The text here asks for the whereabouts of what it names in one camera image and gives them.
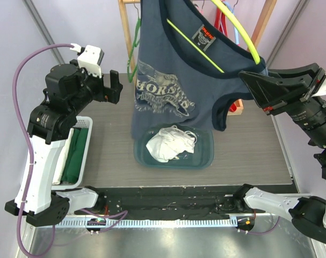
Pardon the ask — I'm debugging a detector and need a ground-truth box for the white slotted cable duct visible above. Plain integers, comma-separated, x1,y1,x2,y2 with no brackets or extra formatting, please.
55,217,237,228

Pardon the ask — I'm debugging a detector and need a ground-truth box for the white tank top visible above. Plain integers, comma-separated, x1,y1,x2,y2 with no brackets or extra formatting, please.
146,125,198,163

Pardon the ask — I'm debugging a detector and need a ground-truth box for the green folded cloth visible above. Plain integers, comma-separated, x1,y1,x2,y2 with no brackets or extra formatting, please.
61,128,88,184

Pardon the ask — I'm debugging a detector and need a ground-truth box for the white plastic basket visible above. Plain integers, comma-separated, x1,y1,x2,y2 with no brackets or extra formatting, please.
52,116,93,191

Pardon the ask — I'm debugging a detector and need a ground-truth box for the teal plastic tub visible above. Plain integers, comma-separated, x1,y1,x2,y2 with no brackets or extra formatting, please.
134,124,214,169

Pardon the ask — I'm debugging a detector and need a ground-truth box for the red tank top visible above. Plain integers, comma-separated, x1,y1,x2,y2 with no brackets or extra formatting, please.
214,1,240,113

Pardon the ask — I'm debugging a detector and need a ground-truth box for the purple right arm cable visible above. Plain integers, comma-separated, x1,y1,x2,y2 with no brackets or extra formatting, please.
237,214,280,235

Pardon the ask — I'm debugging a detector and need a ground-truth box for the light blue hanger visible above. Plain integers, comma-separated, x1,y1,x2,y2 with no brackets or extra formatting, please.
222,1,241,46

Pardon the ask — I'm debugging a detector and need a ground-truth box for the lime green hanger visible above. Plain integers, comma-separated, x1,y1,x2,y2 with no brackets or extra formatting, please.
160,1,265,76

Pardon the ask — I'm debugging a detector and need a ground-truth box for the dark green hanger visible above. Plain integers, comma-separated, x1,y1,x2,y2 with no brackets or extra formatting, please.
126,16,142,83

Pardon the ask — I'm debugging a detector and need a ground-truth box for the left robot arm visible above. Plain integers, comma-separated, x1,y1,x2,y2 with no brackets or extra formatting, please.
5,60,123,227

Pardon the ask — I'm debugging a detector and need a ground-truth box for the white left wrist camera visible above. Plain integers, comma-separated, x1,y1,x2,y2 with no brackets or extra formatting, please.
70,43,104,78

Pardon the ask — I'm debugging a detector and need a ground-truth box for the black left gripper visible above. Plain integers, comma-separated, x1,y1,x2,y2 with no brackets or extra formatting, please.
69,59,122,114

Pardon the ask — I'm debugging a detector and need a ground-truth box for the navy blue tank top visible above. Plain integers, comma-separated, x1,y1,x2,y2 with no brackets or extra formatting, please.
131,1,267,139

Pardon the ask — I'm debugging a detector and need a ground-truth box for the wooden clothes rack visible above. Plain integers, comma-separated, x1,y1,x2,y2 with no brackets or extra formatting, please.
117,0,278,116

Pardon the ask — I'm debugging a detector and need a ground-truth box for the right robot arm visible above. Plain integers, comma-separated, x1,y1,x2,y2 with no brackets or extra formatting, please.
233,63,326,244

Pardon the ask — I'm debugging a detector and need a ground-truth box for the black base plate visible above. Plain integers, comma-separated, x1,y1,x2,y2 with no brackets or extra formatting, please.
85,186,253,220

